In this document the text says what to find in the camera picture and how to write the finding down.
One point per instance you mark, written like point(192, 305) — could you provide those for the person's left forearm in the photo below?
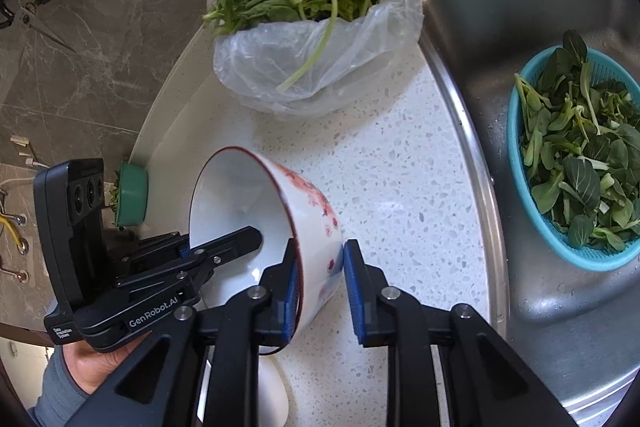
point(55, 397)

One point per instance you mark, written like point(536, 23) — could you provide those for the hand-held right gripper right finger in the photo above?
point(352, 297)

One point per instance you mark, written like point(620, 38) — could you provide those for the steel kitchen sink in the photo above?
point(480, 32)

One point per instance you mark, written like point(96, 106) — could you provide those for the leafy greens in colander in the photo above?
point(580, 177)

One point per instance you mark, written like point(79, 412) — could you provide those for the blue plastic colander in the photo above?
point(513, 132)

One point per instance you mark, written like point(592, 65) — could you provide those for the white bowl with red flowers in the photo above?
point(235, 197)

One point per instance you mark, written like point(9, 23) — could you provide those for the person's left hand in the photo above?
point(95, 367)

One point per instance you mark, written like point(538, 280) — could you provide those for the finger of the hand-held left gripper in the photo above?
point(235, 244)
point(150, 252)

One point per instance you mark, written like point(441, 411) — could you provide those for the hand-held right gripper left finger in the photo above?
point(291, 302)

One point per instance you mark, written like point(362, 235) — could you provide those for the clear plastic bag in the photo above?
point(260, 57)

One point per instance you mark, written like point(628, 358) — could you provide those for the green floral bowl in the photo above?
point(132, 197)

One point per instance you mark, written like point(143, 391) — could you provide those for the white power plug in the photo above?
point(20, 139)
point(37, 162)

